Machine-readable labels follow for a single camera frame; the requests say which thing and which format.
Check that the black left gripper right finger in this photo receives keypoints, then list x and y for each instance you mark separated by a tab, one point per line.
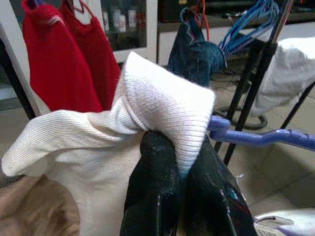
211	196

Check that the black clothes rack stand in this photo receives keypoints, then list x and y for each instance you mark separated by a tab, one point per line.
261	64

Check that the cream denim jacket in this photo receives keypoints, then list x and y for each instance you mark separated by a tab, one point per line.
283	73

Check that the purple plastic hanger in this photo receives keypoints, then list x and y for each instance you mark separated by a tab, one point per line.
246	137
35	2

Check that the blue plastic hanger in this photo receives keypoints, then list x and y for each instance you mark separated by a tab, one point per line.
246	24

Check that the red plastic hanger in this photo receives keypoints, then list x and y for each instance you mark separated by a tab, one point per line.
203	9

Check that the black table leg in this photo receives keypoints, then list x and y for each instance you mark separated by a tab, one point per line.
299	103

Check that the beige brown garment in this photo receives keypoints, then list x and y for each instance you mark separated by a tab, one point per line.
37	209

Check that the dark blue jeans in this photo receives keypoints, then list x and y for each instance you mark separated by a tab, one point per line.
197	56

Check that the red shirt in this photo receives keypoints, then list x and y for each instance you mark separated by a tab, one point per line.
98	49
54	61

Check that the white knit shirt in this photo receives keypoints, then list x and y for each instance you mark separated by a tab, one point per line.
160	98

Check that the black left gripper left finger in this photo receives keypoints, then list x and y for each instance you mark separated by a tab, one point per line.
152	184

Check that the white glass door cabinet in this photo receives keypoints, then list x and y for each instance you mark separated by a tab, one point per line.
151	24

